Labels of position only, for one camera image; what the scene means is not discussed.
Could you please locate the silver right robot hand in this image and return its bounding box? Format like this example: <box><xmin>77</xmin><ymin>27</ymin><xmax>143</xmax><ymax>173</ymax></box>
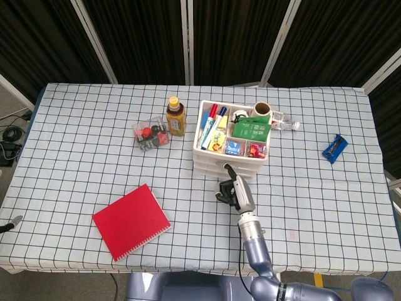
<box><xmin>216</xmin><ymin>162</ymin><xmax>256</xmax><ymax>216</ymax></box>

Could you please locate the clear plastic drawer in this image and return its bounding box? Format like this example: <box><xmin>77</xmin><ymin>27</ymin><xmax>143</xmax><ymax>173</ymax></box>
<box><xmin>194</xmin><ymin>155</ymin><xmax>267</xmax><ymax>168</ymax></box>

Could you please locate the white desk organizer with drawers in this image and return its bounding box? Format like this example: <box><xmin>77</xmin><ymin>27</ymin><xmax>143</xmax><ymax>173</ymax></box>
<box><xmin>191</xmin><ymin>99</ymin><xmax>272</xmax><ymax>179</ymax></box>

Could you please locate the clear box of coffee capsules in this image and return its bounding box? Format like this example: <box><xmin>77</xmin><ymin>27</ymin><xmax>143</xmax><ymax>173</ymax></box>
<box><xmin>132</xmin><ymin>115</ymin><xmax>172</xmax><ymax>154</ymax></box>

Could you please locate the red candy packet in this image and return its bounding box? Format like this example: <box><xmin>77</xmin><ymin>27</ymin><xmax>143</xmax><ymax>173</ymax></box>
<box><xmin>247</xmin><ymin>142</ymin><xmax>268</xmax><ymax>158</ymax></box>

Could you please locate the blue candy packet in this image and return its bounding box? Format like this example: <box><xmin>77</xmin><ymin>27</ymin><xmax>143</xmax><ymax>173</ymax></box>
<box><xmin>224</xmin><ymin>140</ymin><xmax>246</xmax><ymax>156</ymax></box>

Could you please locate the yellow snack packet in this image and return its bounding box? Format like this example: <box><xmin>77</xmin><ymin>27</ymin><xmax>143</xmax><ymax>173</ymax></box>
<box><xmin>208</xmin><ymin>130</ymin><xmax>227</xmax><ymax>152</ymax></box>

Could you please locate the green tea packet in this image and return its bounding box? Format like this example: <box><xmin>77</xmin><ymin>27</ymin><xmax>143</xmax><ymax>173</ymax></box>
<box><xmin>241</xmin><ymin>117</ymin><xmax>272</xmax><ymax>125</ymax></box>
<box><xmin>232</xmin><ymin>122</ymin><xmax>271</xmax><ymax>142</ymax></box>

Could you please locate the cardboard tape roll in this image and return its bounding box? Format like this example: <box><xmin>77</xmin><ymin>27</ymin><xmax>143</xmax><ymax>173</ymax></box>
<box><xmin>253</xmin><ymin>102</ymin><xmax>272</xmax><ymax>119</ymax></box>

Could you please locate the clear plastic water bottle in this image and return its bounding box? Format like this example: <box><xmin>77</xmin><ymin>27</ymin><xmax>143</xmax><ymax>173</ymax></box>
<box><xmin>271</xmin><ymin>110</ymin><xmax>301</xmax><ymax>132</ymax></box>

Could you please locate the whiteboard marker with blue cap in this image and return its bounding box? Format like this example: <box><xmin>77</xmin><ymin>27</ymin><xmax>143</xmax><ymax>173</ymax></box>
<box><xmin>202</xmin><ymin>106</ymin><xmax>228</xmax><ymax>151</ymax></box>

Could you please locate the whiteboard marker with red cap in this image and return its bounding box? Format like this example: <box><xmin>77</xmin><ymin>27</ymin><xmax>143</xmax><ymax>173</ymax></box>
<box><xmin>200</xmin><ymin>103</ymin><xmax>219</xmax><ymax>147</ymax></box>

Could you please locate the tea bottle with yellow cap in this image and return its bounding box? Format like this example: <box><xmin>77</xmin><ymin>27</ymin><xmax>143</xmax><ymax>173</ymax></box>
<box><xmin>165</xmin><ymin>95</ymin><xmax>187</xmax><ymax>137</ymax></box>

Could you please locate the blue snack bar wrapper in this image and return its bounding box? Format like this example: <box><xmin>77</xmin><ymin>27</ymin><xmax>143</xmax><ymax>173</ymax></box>
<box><xmin>321</xmin><ymin>134</ymin><xmax>349</xmax><ymax>164</ymax></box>

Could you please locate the grey-blue robot torso base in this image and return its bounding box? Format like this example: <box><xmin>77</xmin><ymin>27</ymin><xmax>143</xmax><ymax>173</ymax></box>
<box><xmin>125</xmin><ymin>272</ymin><xmax>256</xmax><ymax>301</ymax></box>

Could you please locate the red spiral notebook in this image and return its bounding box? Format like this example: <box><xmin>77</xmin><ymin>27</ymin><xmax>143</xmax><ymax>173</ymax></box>
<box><xmin>91</xmin><ymin>183</ymin><xmax>172</xmax><ymax>263</ymax></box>

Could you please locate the checkered light blue tablecloth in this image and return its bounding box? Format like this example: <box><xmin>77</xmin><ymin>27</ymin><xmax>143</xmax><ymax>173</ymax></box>
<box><xmin>0</xmin><ymin>82</ymin><xmax>396</xmax><ymax>277</ymax></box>

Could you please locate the black folding partition screen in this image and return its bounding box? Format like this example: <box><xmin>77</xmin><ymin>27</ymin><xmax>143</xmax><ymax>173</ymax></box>
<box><xmin>0</xmin><ymin>0</ymin><xmax>401</xmax><ymax>189</ymax></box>

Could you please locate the black power adapter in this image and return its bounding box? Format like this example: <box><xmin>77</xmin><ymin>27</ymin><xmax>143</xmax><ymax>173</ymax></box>
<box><xmin>0</xmin><ymin>140</ymin><xmax>23</xmax><ymax>167</ymax></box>

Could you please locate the black cable along right arm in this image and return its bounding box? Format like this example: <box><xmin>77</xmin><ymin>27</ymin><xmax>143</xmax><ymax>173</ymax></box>
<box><xmin>237</xmin><ymin>225</ymin><xmax>249</xmax><ymax>301</ymax></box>

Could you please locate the black cable under table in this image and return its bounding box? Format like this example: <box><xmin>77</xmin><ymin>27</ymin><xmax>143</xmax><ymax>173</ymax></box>
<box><xmin>108</xmin><ymin>273</ymin><xmax>120</xmax><ymax>301</ymax></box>

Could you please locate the blue floor cable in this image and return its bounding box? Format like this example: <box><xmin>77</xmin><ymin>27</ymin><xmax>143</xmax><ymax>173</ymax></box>
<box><xmin>322</xmin><ymin>272</ymin><xmax>389</xmax><ymax>291</ymax></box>

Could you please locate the coiled black floor cable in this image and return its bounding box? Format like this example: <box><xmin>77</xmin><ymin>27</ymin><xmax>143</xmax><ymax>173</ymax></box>
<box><xmin>2</xmin><ymin>125</ymin><xmax>24</xmax><ymax>142</ymax></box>

